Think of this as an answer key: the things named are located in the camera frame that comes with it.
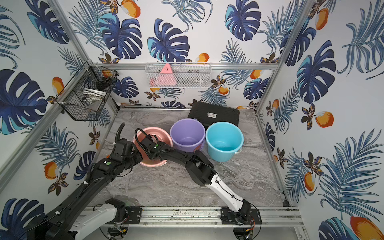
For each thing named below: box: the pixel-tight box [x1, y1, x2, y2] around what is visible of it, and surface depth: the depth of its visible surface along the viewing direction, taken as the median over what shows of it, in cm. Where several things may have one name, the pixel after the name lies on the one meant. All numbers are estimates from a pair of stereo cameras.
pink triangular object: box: [154, 63, 177, 86], surface depth 92 cm
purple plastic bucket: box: [170, 118, 206, 153], surface depth 92 cm
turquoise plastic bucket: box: [205, 121, 244, 163], surface depth 90 cm
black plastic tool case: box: [187, 101, 240, 130], surface depth 114 cm
